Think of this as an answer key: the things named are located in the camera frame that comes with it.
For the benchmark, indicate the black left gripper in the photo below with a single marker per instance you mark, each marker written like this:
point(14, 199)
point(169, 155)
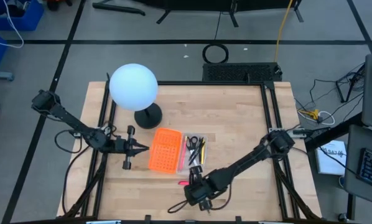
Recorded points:
point(123, 145)

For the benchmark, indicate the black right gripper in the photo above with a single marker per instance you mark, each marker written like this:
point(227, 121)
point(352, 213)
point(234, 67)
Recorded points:
point(203, 193)

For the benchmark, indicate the pink highlighter marker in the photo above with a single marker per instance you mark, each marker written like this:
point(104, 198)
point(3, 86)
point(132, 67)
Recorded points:
point(183, 183)

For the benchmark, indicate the orange perforated box lid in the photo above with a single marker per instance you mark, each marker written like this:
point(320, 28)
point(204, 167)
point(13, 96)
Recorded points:
point(165, 151)

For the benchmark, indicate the clear plastic supply box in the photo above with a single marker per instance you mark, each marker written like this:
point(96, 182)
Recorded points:
point(205, 167)

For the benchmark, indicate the yellow pen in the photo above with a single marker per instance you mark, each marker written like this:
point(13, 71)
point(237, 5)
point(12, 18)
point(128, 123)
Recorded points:
point(202, 152)

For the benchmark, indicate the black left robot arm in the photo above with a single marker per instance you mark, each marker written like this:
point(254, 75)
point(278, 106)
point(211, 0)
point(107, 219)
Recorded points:
point(67, 118)

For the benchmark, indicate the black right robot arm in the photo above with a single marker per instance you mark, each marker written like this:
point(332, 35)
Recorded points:
point(245, 161)

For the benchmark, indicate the black perforated metal box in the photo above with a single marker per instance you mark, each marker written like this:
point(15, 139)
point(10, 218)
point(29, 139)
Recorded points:
point(235, 72)

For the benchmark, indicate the white globe lamp black stand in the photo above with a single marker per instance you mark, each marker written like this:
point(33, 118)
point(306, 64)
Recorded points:
point(133, 87)

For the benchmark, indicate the black bar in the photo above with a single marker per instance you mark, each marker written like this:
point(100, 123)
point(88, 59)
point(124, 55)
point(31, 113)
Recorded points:
point(117, 8)

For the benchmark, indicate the white booklet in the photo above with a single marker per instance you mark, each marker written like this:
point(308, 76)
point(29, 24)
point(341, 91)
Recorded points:
point(329, 161)

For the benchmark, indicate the yellow power plug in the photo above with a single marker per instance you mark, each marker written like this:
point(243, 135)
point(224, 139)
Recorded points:
point(312, 114)

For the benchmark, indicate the black partition screen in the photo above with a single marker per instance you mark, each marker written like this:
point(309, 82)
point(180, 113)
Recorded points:
point(204, 3)

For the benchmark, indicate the black aluminium table frame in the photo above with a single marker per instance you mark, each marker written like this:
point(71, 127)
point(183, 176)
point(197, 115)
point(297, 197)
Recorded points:
point(204, 83)

